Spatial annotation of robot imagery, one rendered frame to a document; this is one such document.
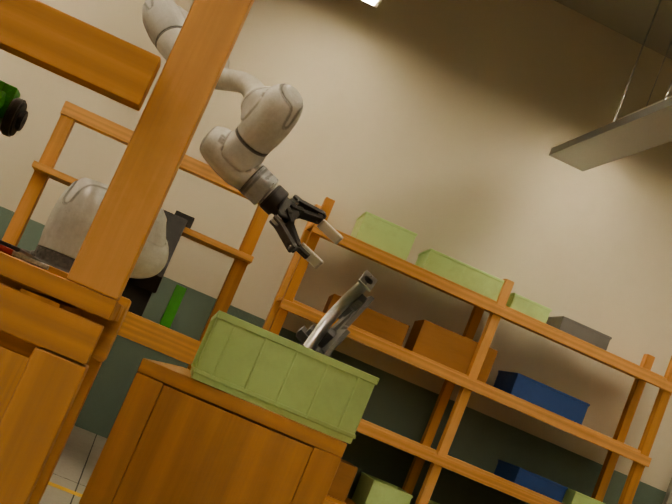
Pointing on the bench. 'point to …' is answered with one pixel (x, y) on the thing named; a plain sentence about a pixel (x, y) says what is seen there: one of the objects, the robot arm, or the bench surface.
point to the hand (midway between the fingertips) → (327, 250)
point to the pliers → (22, 257)
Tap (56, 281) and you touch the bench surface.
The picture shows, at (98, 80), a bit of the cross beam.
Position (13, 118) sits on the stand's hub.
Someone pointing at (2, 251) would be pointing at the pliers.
